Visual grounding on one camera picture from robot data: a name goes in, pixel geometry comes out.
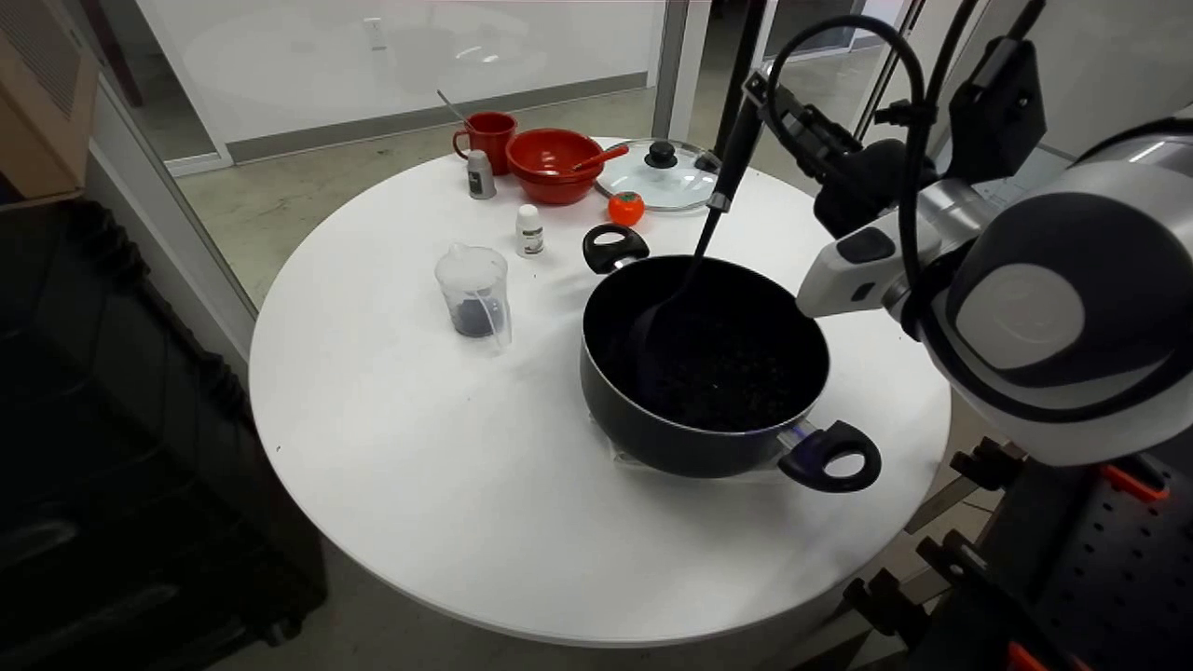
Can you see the orange tomato toy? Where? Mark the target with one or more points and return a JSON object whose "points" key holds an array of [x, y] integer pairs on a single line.
{"points": [[623, 209]]}

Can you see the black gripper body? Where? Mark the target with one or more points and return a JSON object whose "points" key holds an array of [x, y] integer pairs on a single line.
{"points": [[857, 185]]}

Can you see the clear plastic cup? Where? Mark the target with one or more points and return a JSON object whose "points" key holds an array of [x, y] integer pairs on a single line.
{"points": [[473, 292]]}

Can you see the red cup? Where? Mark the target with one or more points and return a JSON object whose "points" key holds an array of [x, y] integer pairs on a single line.
{"points": [[486, 130]]}

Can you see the small white bottle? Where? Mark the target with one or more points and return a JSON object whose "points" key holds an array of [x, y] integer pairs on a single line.
{"points": [[531, 230]]}

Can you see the grey salt shaker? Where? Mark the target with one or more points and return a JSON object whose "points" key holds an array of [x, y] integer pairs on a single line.
{"points": [[478, 171]]}

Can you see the black cooking pot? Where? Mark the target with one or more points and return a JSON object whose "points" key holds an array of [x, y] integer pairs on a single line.
{"points": [[705, 371]]}

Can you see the cardboard box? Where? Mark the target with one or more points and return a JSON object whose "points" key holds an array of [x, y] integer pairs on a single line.
{"points": [[45, 110]]}

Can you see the red bowl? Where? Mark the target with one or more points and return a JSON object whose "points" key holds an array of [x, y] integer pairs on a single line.
{"points": [[537, 163]]}

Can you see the red spoon in bowl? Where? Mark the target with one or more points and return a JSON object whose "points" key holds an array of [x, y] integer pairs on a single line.
{"points": [[599, 156]]}

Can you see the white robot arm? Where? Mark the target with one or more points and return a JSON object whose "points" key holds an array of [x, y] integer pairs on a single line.
{"points": [[1059, 318]]}

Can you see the glass pot lid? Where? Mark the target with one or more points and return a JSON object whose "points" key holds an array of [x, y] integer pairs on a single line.
{"points": [[669, 176]]}

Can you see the black camera stand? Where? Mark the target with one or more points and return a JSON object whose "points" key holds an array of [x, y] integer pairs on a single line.
{"points": [[738, 71]]}

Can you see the white round table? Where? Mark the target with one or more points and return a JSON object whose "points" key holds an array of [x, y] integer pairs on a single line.
{"points": [[437, 404]]}

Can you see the black mounting table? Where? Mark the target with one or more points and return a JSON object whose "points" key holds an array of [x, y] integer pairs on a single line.
{"points": [[1079, 571]]}

